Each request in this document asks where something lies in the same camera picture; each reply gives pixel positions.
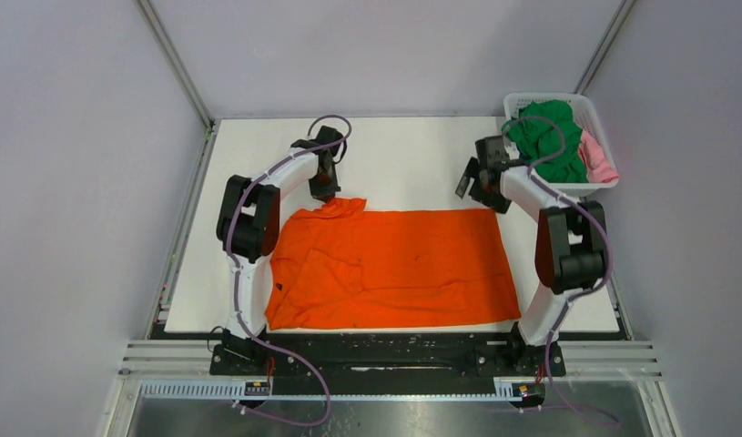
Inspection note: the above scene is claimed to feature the orange t shirt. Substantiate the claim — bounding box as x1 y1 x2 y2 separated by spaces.
265 198 521 330

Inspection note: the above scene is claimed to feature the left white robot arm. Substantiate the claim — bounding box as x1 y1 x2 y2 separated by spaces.
216 126 348 374

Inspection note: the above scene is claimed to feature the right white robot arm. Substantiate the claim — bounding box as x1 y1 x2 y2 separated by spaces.
455 136 613 375

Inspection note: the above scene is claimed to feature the green t shirt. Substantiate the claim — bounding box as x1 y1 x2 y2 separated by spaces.
502 100 588 184

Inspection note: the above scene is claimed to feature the white plastic basket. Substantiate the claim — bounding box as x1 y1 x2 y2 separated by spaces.
503 92 619 197

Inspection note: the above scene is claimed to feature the pink t shirt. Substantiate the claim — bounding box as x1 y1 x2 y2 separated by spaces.
578 130 619 184

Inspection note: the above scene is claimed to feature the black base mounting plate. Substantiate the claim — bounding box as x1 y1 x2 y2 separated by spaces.
209 331 566 395

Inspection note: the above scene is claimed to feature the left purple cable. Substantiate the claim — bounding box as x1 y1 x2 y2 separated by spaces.
224 114 353 430

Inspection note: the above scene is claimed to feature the white slotted cable duct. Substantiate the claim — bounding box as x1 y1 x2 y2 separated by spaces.
140 379 532 402

